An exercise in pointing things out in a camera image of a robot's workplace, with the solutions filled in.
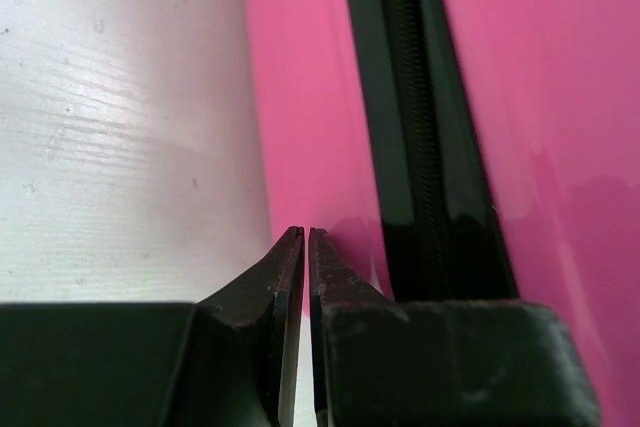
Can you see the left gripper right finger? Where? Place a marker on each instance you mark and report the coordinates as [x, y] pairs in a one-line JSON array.
[[378, 362]]

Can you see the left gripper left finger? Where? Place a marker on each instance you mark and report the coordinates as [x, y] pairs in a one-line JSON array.
[[228, 360]]

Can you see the pink hard-shell suitcase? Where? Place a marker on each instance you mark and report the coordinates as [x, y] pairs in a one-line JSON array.
[[466, 150]]

